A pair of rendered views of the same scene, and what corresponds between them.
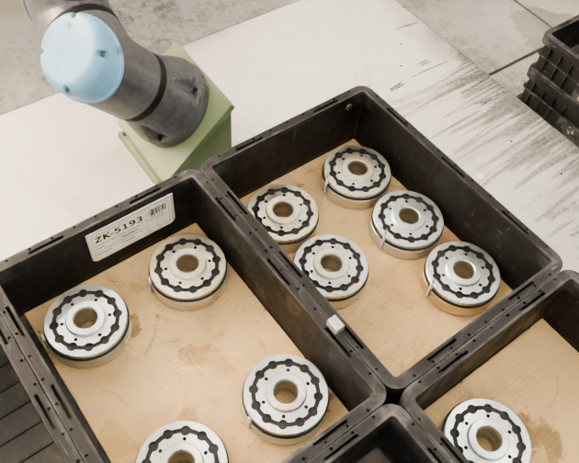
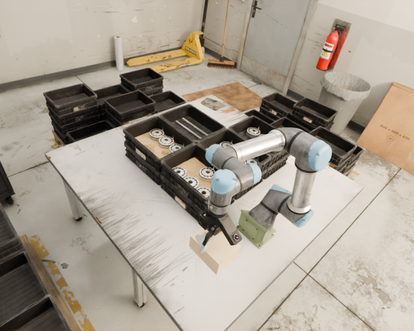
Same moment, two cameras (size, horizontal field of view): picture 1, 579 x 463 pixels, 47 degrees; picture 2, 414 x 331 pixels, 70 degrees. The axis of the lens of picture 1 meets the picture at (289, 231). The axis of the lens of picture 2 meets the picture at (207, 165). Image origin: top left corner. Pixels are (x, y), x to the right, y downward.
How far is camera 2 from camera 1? 1.89 m
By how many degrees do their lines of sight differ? 84
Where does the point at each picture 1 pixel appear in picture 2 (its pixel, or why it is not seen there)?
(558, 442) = (161, 153)
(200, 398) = not seen: hidden behind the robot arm
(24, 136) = (300, 233)
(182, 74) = (257, 209)
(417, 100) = (177, 262)
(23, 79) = not seen: outside the picture
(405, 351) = (190, 164)
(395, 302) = (192, 172)
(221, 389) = not seen: hidden behind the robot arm
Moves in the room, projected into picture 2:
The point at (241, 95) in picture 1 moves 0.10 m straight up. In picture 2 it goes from (242, 257) to (246, 246)
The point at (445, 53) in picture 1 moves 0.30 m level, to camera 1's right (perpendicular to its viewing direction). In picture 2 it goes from (162, 291) to (96, 291)
